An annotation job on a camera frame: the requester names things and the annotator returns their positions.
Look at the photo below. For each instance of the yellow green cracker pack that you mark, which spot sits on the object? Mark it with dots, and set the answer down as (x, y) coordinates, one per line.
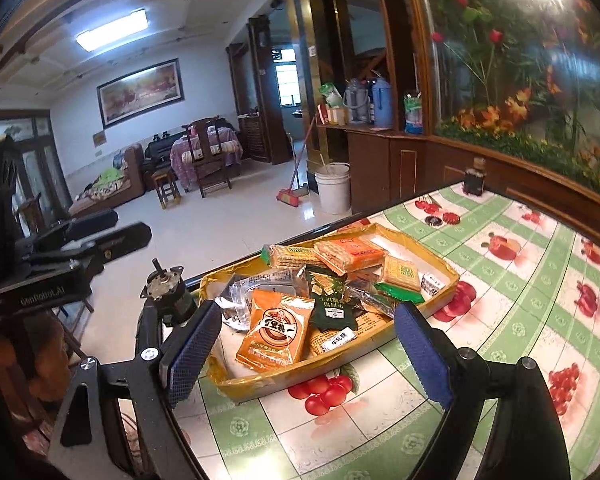
(400, 280)

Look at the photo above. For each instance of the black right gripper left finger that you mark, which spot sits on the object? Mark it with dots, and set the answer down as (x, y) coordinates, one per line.
(186, 350)

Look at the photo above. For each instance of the left hand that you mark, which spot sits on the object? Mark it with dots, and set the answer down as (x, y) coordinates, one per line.
(33, 361)

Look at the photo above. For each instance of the red broom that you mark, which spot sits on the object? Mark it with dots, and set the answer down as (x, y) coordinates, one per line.
(286, 195)

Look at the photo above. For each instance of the large orange snack bag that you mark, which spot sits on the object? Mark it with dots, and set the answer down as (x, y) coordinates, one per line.
(368, 322)

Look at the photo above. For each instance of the dark green cracker bag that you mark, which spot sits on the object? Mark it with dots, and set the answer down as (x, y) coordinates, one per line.
(331, 311)

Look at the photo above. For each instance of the orange cracker packet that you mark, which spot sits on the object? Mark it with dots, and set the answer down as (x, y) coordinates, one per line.
(348, 254)

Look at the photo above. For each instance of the black white patterned candy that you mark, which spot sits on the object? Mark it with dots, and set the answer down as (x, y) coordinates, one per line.
(430, 284)

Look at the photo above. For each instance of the blue thermos jug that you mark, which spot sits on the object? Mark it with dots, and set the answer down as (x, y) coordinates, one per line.
(382, 99)

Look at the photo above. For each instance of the dark ink bottle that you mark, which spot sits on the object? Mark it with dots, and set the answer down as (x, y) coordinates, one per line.
(475, 177)

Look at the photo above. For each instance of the orange snack packet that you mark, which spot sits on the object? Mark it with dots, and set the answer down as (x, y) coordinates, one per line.
(276, 338)

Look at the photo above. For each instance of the green fruit pattern tablecloth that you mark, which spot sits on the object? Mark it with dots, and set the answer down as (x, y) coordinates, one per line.
(528, 291)

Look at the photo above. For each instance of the wooden chair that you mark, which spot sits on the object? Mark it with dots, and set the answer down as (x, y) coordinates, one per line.
(206, 154)

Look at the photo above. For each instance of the silver foil snack packet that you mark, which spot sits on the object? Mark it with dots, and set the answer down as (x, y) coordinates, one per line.
(239, 296)

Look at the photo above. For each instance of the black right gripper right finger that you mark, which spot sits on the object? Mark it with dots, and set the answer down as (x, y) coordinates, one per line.
(425, 354)

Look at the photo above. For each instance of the white plastic bucket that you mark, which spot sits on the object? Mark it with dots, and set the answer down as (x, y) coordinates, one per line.
(333, 187)

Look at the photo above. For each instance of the framed wall painting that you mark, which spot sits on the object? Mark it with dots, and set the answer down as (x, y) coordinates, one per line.
(140, 92)

